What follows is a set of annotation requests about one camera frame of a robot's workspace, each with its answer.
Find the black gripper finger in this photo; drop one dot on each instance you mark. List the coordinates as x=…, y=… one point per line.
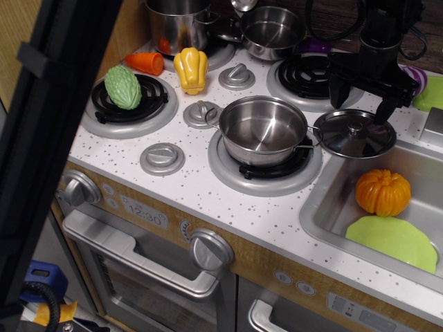
x=339, y=91
x=385, y=110

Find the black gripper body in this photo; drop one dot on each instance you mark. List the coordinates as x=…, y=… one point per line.
x=372, y=73

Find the steel pot lid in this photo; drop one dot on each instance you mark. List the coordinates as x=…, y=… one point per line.
x=352, y=133

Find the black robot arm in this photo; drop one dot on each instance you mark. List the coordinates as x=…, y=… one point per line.
x=385, y=25

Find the small steel pot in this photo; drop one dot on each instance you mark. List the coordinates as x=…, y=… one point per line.
x=264, y=131

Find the tall steel stock pot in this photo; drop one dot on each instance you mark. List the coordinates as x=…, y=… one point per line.
x=179, y=24

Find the back right burner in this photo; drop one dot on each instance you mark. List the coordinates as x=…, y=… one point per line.
x=303, y=81

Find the burner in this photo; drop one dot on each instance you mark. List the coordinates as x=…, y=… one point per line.
x=157, y=107
x=227, y=170
x=303, y=81
x=218, y=51

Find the purple striped toy onion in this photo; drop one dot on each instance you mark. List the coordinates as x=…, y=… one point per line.
x=419, y=76

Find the green plate at right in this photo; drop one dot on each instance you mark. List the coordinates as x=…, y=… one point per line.
x=432, y=95

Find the silver faucet base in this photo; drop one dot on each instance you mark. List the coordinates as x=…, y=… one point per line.
x=432, y=132

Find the purple toy cup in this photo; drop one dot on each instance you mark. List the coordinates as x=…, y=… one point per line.
x=310, y=45

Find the orange toy pumpkin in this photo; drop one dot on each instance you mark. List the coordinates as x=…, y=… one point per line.
x=381, y=192

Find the steel saucepan at back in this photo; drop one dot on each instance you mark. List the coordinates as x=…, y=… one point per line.
x=268, y=32

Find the silver stove knob back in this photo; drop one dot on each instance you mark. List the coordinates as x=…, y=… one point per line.
x=237, y=78

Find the silver stove knob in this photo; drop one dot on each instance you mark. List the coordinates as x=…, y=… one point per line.
x=162, y=159
x=237, y=78
x=202, y=115

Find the front right burner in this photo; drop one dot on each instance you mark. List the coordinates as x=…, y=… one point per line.
x=227, y=170

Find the steel sink basin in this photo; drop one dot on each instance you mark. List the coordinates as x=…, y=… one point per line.
x=331, y=207

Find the back left burner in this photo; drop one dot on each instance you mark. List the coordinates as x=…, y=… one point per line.
x=218, y=51

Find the steel ladle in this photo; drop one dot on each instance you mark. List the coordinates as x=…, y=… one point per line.
x=243, y=5

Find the green plate in sink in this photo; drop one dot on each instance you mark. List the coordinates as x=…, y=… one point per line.
x=396, y=238

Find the silver stove knob middle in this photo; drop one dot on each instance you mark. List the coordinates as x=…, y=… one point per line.
x=202, y=115

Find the yellow toy bell pepper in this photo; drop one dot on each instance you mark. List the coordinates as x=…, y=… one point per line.
x=191, y=66

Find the silver stove knob front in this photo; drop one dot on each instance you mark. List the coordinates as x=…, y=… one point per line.
x=162, y=159

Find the orange toy carrot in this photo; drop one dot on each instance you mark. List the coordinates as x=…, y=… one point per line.
x=146, y=62

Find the right oven dial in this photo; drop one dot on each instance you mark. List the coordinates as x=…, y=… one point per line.
x=209, y=251

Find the oven dial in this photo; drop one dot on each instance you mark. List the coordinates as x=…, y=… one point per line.
x=209, y=251
x=79, y=189

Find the green toy bitter gourd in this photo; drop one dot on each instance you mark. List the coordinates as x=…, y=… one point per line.
x=123, y=87

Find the oven clock display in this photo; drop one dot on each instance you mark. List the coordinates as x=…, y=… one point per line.
x=145, y=212

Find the front left burner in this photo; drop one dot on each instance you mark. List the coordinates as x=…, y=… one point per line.
x=157, y=107

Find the left oven dial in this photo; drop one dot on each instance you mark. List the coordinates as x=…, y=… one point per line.
x=79, y=189

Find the blue clamp tool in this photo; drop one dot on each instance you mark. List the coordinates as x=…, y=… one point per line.
x=48, y=274

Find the oven door handle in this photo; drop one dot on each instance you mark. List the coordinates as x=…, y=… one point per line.
x=119, y=246

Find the black foreground frame post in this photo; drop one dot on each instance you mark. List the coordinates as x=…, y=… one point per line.
x=59, y=64

